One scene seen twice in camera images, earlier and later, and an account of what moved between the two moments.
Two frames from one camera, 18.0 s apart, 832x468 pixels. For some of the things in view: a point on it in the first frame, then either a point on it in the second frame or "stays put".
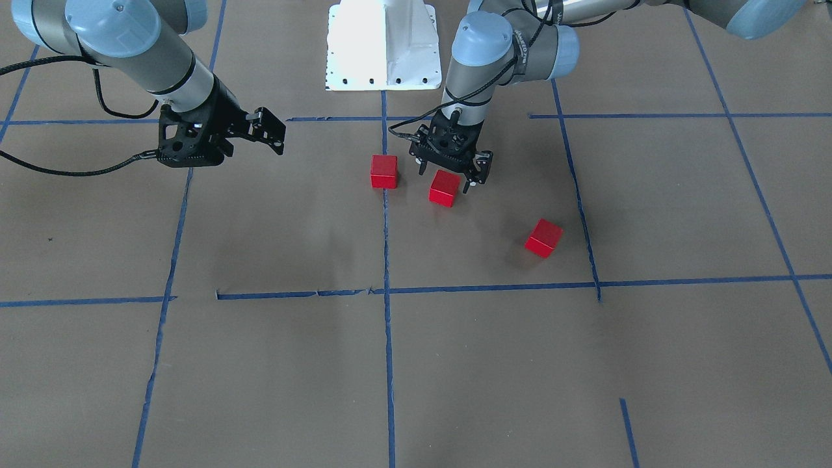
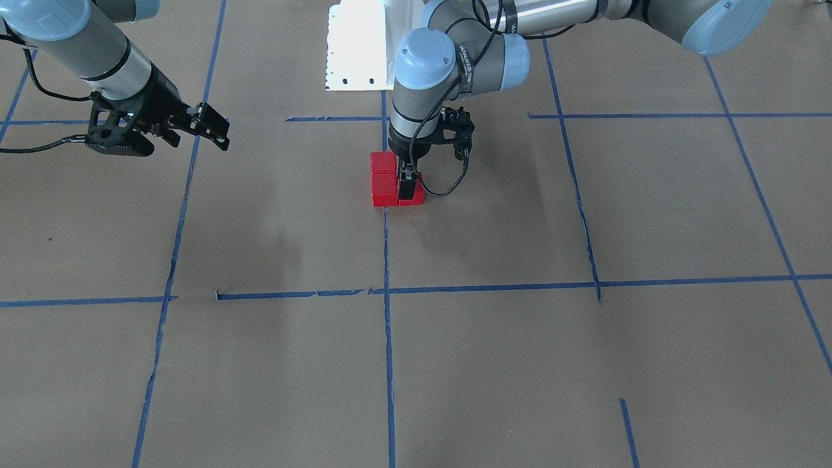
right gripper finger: (262, 125) -> (204, 121)
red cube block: (544, 238) -> (419, 195)
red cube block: (444, 186) -> (385, 189)
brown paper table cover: (645, 280) stays put
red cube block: (384, 171) stays put
